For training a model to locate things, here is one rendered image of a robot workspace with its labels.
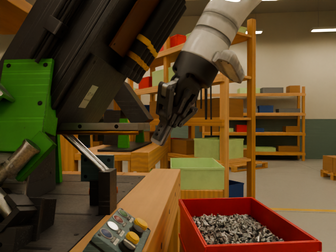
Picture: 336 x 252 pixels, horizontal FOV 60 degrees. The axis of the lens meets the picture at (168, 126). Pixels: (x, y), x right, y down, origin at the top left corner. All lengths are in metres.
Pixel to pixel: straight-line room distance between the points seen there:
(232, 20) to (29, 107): 0.45
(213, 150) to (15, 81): 2.72
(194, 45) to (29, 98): 0.38
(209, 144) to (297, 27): 7.63
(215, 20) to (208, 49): 0.05
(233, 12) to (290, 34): 9.82
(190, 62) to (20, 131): 0.39
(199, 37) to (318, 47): 10.02
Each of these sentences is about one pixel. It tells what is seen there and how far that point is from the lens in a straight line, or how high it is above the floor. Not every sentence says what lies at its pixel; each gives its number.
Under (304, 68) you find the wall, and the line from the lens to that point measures 10.23.
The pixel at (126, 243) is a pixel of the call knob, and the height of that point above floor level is 0.94.
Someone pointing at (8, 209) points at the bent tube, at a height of 0.97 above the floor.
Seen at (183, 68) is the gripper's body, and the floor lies 1.22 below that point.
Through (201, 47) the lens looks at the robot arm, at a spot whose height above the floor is 1.25.
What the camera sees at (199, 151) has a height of 0.80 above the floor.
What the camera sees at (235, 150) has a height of 0.81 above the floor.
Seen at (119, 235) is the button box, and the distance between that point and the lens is 0.53.
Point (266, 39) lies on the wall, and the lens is 10.11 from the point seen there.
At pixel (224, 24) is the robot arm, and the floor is 1.29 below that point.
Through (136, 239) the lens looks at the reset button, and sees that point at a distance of 0.53.
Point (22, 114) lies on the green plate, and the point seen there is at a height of 1.15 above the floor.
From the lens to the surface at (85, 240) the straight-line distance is 0.63.
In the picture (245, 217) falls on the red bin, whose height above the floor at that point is 0.88.
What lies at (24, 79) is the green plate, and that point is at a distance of 0.72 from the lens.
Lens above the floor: 1.13
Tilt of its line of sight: 1 degrees down
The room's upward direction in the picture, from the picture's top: straight up
